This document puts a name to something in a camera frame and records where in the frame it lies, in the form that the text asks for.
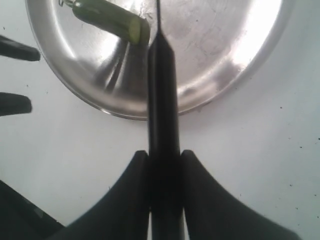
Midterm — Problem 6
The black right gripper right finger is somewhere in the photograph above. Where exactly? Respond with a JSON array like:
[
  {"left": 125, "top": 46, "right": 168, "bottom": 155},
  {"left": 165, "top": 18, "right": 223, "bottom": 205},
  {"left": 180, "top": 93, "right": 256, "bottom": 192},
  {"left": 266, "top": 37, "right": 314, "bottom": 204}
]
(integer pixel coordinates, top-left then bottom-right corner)
[{"left": 180, "top": 150, "right": 300, "bottom": 240}]

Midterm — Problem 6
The black handled kitchen knife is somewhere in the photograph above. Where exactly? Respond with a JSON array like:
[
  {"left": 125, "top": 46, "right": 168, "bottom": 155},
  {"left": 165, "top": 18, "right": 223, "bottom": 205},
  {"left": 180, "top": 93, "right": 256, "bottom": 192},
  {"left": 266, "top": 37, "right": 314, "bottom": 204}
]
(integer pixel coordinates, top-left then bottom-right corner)
[{"left": 147, "top": 0, "right": 185, "bottom": 240}]

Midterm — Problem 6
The cut green cucumber slice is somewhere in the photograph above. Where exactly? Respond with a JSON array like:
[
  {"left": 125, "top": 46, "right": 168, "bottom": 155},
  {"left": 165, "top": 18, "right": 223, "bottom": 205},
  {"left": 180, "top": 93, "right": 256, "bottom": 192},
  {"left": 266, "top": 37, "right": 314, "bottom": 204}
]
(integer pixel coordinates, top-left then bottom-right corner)
[{"left": 138, "top": 22, "right": 151, "bottom": 45}]

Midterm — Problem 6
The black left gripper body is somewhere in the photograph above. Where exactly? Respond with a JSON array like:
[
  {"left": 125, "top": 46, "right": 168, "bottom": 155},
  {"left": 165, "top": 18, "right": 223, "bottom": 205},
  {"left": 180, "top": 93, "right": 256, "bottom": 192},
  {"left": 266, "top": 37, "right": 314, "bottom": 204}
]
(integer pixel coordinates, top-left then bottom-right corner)
[{"left": 0, "top": 181, "right": 65, "bottom": 240}]

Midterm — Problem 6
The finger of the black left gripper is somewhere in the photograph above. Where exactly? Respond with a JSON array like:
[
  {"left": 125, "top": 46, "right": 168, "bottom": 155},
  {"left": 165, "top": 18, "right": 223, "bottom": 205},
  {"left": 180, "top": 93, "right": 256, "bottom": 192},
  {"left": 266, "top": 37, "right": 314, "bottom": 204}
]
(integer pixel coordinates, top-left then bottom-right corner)
[
  {"left": 0, "top": 35, "right": 41, "bottom": 62},
  {"left": 0, "top": 92, "right": 32, "bottom": 117}
]

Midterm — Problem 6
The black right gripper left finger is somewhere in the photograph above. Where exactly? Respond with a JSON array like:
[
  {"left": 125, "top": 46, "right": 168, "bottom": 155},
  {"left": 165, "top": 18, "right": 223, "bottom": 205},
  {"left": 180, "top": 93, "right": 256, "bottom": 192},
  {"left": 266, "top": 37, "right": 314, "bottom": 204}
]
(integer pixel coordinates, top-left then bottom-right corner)
[{"left": 51, "top": 150, "right": 149, "bottom": 240}]

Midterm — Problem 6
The round stainless steel plate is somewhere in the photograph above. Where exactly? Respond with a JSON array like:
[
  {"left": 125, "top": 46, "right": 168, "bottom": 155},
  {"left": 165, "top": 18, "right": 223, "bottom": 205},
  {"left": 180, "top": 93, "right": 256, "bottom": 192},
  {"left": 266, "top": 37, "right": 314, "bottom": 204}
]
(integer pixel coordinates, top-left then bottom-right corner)
[{"left": 25, "top": 0, "right": 295, "bottom": 120}]

